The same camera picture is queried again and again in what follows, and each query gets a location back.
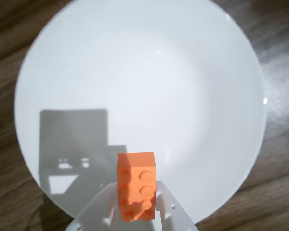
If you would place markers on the orange lego block with print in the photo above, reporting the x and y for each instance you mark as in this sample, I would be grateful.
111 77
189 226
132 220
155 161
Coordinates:
137 187

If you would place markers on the white round plate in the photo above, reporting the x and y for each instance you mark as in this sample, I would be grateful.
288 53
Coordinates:
139 79

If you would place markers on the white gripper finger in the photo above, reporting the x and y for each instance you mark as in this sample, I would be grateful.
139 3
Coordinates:
173 214
94 211

